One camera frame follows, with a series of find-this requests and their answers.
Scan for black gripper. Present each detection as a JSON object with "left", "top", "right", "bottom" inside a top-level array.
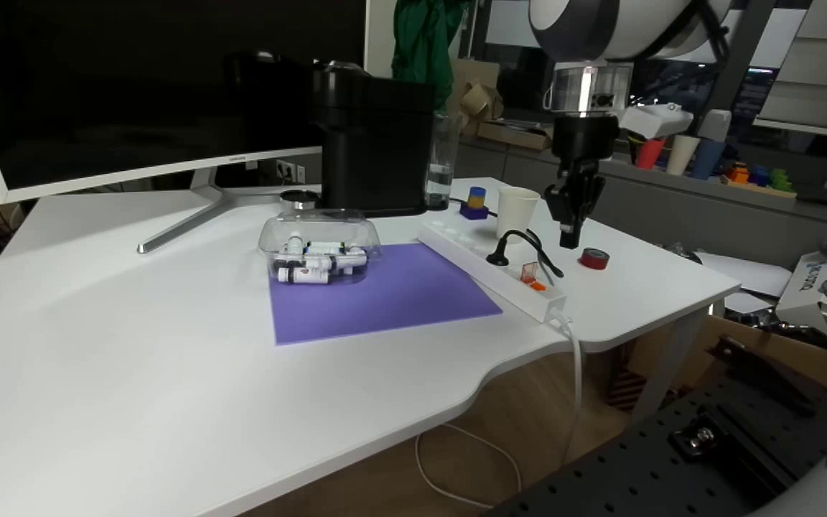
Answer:
[{"left": 544, "top": 111, "right": 623, "bottom": 253}]

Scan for small red block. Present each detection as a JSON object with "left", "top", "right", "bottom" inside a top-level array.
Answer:
[{"left": 577, "top": 243, "right": 616, "bottom": 273}]

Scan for white paper cup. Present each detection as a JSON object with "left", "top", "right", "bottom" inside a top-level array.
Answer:
[{"left": 494, "top": 183, "right": 544, "bottom": 237}]

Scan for red plastic cup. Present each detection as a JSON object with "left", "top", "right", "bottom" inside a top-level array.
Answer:
[{"left": 636, "top": 137, "right": 672, "bottom": 174}]

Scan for blue and yellow toy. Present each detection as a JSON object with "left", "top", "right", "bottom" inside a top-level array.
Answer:
[{"left": 461, "top": 183, "right": 494, "bottom": 224}]

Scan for white power strip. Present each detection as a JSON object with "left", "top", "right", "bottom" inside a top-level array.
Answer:
[{"left": 420, "top": 224, "right": 573, "bottom": 323}]

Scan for white box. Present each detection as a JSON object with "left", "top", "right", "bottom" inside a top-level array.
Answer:
[{"left": 617, "top": 99, "right": 695, "bottom": 144}]

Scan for white plastic cup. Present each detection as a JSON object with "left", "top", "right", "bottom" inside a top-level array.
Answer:
[{"left": 666, "top": 132, "right": 705, "bottom": 177}]

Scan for clear water tank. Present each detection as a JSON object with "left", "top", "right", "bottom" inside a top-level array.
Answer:
[{"left": 422, "top": 108, "right": 462, "bottom": 210}]

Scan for blue and white bottle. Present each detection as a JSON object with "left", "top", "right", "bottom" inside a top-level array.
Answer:
[{"left": 688, "top": 105, "right": 735, "bottom": 183}]

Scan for cardboard box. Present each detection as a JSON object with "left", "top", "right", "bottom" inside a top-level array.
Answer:
[{"left": 452, "top": 56, "right": 507, "bottom": 128}]

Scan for grey table leg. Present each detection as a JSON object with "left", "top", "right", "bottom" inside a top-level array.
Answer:
[{"left": 626, "top": 302, "right": 710, "bottom": 431}]

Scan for colourful toy pieces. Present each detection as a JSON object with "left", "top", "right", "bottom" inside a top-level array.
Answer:
[{"left": 723, "top": 158, "right": 801, "bottom": 196}]

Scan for purple mat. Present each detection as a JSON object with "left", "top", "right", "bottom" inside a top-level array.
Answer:
[{"left": 268, "top": 237, "right": 507, "bottom": 348}]

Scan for black coffee machine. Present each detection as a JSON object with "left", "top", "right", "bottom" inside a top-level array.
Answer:
[{"left": 308, "top": 56, "right": 441, "bottom": 219}]

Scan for green cloth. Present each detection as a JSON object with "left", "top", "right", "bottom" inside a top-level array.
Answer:
[{"left": 390, "top": 0, "right": 475, "bottom": 108}]

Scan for clear glass bowl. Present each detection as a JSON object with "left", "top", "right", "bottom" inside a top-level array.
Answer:
[{"left": 260, "top": 203, "right": 386, "bottom": 289}]

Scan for white coffee capsules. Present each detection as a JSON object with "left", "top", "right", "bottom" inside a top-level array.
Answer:
[{"left": 274, "top": 237, "right": 380, "bottom": 286}]

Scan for round metal drip tray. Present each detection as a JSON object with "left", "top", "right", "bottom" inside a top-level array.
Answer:
[{"left": 278, "top": 187, "right": 329, "bottom": 216}]

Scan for black perforated breadboard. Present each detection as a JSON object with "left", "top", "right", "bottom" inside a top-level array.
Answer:
[{"left": 487, "top": 381, "right": 827, "bottom": 517}]

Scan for white window blinds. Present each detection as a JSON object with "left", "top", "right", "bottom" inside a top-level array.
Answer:
[{"left": 754, "top": 0, "right": 827, "bottom": 144}]

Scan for white framed monitor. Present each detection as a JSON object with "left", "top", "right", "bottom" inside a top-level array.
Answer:
[{"left": 0, "top": 0, "right": 380, "bottom": 206}]

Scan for black power cable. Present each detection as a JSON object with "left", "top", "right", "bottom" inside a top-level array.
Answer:
[{"left": 422, "top": 196, "right": 568, "bottom": 285}]

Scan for white power strip cable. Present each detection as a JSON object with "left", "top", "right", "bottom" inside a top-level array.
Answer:
[{"left": 412, "top": 303, "right": 591, "bottom": 510}]

